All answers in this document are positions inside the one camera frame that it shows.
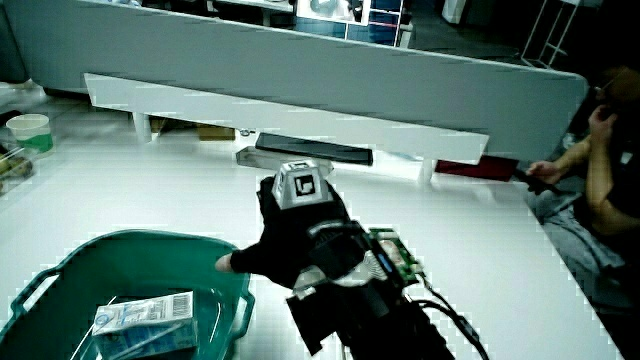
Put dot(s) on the blue shelf unit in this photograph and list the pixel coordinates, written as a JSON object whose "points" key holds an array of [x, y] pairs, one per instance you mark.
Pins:
{"points": [[375, 22]]}

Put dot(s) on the white green paper cup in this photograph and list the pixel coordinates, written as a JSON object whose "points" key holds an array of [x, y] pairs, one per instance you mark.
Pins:
{"points": [[31, 132]]}

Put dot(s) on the green plastic basin plate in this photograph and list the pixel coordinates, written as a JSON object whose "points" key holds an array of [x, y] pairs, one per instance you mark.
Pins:
{"points": [[145, 260]]}

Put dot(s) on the person's right forearm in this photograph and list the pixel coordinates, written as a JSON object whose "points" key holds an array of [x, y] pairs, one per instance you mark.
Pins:
{"points": [[380, 320]]}

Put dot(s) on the white partition board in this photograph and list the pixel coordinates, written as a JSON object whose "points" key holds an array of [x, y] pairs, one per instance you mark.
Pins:
{"points": [[300, 65]]}

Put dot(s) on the black flat bar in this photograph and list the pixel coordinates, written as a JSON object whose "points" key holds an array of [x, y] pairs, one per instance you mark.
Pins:
{"points": [[315, 149]]}

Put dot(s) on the white metal rack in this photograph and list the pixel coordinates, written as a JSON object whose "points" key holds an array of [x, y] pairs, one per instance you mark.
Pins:
{"points": [[550, 35]]}

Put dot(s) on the clear container with items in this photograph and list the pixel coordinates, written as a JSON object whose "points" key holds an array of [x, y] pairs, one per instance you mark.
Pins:
{"points": [[12, 167]]}

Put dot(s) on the red box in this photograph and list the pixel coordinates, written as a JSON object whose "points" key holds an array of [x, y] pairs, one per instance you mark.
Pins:
{"points": [[480, 168]]}

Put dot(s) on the person's right hand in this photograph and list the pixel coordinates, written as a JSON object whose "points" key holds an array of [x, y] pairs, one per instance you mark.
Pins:
{"points": [[287, 240]]}

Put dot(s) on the silver metal tray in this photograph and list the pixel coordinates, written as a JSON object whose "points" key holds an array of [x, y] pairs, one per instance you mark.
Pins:
{"points": [[255, 157]]}

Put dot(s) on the white desk shelf riser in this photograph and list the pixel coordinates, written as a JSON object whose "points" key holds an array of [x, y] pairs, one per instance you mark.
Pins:
{"points": [[280, 117]]}

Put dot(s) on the white blue milk carton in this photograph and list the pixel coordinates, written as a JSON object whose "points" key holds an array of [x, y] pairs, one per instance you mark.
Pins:
{"points": [[145, 322]]}

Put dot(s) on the brown cardboard box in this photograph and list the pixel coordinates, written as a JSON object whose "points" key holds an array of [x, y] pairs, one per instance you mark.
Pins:
{"points": [[215, 132]]}

